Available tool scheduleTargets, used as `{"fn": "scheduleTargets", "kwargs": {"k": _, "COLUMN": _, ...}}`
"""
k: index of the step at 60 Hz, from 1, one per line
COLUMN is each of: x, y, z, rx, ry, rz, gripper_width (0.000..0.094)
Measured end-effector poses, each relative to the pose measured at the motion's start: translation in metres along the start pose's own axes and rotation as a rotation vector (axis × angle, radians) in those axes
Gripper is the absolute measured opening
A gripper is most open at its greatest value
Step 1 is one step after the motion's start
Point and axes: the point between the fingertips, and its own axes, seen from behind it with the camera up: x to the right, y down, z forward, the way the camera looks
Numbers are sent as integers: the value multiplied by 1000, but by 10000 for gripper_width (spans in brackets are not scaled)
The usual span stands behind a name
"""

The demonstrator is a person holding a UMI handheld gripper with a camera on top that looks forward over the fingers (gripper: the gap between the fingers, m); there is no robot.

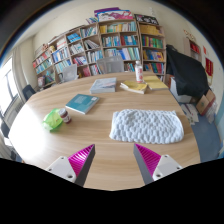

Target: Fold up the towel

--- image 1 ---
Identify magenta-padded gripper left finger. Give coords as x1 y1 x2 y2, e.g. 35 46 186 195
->
45 143 96 187

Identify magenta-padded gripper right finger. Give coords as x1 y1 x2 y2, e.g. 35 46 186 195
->
133 143 184 186

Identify white textured towel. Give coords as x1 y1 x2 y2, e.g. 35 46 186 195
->
109 108 185 145

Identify green plastic bag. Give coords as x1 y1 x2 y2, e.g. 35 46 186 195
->
42 107 64 132

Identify teal book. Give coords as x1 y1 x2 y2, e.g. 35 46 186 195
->
65 93 101 115

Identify papers on floor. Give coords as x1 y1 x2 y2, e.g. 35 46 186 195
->
181 103 201 126

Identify white box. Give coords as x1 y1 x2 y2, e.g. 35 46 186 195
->
169 76 194 104

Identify thick yellow book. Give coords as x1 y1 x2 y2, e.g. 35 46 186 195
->
119 80 148 95

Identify thin yellow book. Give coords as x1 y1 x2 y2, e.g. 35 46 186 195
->
143 75 169 91

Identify grey book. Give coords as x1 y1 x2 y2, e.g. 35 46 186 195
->
89 77 118 95

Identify cardboard box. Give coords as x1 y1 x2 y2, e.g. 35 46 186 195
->
195 89 217 116

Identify dark blue chair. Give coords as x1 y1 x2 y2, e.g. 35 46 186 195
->
21 84 37 102

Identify clear bottle with pink label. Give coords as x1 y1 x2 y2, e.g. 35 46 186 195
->
134 60 144 84

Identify grey mesh chair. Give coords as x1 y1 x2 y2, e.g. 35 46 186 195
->
58 63 79 84
96 55 125 75

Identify black cloth cover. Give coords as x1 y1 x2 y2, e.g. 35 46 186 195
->
165 44 210 99

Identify small shelf with red items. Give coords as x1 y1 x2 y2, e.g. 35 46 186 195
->
184 36 203 63

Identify wooden bookshelf unit with books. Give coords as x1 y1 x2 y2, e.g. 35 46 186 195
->
31 7 168 91

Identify red wall hanging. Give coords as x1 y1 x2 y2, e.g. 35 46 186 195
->
204 57 214 77

